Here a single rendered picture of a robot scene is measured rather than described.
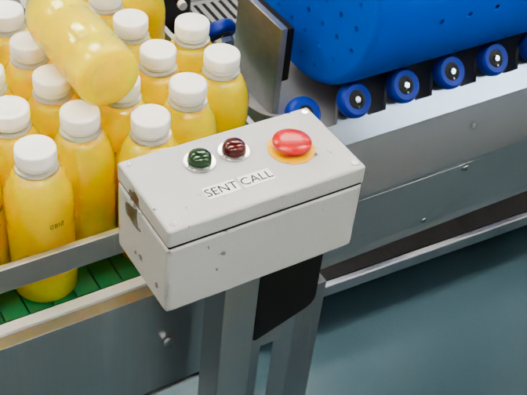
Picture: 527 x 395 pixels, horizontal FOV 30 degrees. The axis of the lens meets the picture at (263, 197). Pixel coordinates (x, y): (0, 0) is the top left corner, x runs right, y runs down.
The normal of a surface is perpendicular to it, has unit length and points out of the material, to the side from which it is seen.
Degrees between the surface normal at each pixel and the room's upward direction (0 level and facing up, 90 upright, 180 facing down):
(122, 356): 90
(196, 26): 0
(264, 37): 90
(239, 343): 90
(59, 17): 27
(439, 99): 52
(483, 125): 71
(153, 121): 0
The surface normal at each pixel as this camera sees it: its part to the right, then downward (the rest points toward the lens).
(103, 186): 0.72, 0.50
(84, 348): 0.51, 0.60
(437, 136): 0.51, 0.32
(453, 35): 0.47, 0.80
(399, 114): 0.46, 0.01
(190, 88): 0.09, -0.75
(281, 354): -0.85, 0.29
